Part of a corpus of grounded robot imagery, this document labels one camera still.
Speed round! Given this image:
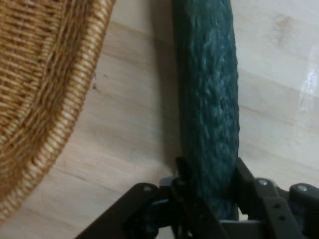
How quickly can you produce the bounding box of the woven wicker basket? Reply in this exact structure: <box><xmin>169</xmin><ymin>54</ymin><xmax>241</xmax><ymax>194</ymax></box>
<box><xmin>0</xmin><ymin>0</ymin><xmax>117</xmax><ymax>223</ymax></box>

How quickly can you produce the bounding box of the long dark green cucumber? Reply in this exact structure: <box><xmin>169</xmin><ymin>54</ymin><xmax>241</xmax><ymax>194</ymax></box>
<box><xmin>171</xmin><ymin>0</ymin><xmax>241</xmax><ymax>223</ymax></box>

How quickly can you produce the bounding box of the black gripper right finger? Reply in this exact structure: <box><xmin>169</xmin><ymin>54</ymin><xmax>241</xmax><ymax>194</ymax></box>
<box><xmin>231</xmin><ymin>156</ymin><xmax>319</xmax><ymax>239</ymax></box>

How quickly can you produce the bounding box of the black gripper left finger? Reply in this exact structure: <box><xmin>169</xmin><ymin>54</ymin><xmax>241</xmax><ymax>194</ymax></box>
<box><xmin>76</xmin><ymin>156</ymin><xmax>231</xmax><ymax>239</ymax></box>

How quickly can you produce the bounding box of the wooden cutting board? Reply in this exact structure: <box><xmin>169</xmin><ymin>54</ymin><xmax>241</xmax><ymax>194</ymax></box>
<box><xmin>0</xmin><ymin>0</ymin><xmax>319</xmax><ymax>239</ymax></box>

